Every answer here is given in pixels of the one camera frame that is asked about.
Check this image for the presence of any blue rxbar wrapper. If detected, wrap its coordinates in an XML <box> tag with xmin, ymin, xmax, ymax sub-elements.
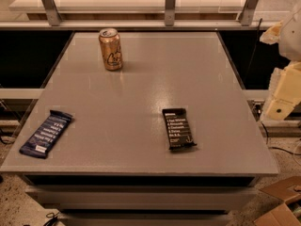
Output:
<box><xmin>19</xmin><ymin>110</ymin><xmax>72</xmax><ymax>159</ymax></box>

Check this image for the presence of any grey drawer cabinet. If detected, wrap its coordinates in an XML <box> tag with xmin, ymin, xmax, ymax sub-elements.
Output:
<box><xmin>23</xmin><ymin>172</ymin><xmax>260</xmax><ymax>226</ymax></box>

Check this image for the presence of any orange soda can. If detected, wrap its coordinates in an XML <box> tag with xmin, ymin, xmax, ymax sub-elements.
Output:
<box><xmin>99</xmin><ymin>28</ymin><xmax>123</xmax><ymax>71</ymax></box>

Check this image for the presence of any brown cardboard box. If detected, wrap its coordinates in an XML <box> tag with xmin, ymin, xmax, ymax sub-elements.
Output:
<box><xmin>254</xmin><ymin>176</ymin><xmax>301</xmax><ymax>226</ymax></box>

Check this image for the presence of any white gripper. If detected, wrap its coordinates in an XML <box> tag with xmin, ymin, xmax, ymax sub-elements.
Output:
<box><xmin>260</xmin><ymin>21</ymin><xmax>301</xmax><ymax>121</ymax></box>

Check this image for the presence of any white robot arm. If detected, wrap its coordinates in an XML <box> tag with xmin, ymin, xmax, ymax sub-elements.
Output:
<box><xmin>260</xmin><ymin>2</ymin><xmax>301</xmax><ymax>121</ymax></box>

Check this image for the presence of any black chocolate rxbar wrapper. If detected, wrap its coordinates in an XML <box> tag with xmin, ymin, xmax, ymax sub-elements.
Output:
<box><xmin>162</xmin><ymin>108</ymin><xmax>196</xmax><ymax>151</ymax></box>

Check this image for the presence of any black cable on floor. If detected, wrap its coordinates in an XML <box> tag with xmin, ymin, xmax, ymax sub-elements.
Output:
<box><xmin>41</xmin><ymin>211</ymin><xmax>60</xmax><ymax>226</ymax></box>

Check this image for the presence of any metal frame rail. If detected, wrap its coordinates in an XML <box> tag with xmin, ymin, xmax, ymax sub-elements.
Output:
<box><xmin>0</xmin><ymin>0</ymin><xmax>283</xmax><ymax>30</ymax></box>

